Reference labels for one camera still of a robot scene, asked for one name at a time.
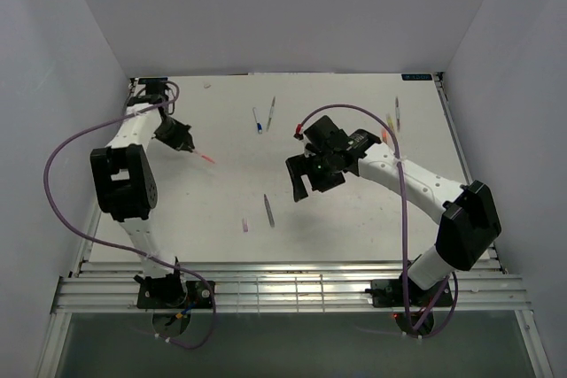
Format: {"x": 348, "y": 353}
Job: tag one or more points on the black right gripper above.
{"x": 300, "y": 165}

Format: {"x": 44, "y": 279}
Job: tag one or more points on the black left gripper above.
{"x": 183, "y": 140}

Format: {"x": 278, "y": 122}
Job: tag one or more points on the red highlighter pen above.
{"x": 205, "y": 157}

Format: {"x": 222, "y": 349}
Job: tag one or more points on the purple highlighter pen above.
{"x": 269, "y": 212}

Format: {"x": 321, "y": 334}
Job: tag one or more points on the green label clear pen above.
{"x": 271, "y": 113}

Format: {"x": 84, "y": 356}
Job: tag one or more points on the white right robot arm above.
{"x": 465, "y": 214}

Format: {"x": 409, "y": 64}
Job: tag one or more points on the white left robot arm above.
{"x": 124, "y": 182}

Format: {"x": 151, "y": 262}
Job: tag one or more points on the pink label clear pen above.
{"x": 397, "y": 114}

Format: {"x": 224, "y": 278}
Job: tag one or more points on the dark blue left corner sticker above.
{"x": 151, "y": 80}

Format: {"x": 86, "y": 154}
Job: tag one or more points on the dark blue corner sticker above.
{"x": 151, "y": 80}
{"x": 416, "y": 77}

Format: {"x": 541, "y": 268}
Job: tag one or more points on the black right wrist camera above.
{"x": 321, "y": 132}

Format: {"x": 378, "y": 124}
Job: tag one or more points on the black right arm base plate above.
{"x": 389, "y": 293}

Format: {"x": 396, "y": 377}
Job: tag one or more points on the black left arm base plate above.
{"x": 155, "y": 295}

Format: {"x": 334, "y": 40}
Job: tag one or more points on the aluminium frame rail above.
{"x": 295, "y": 288}

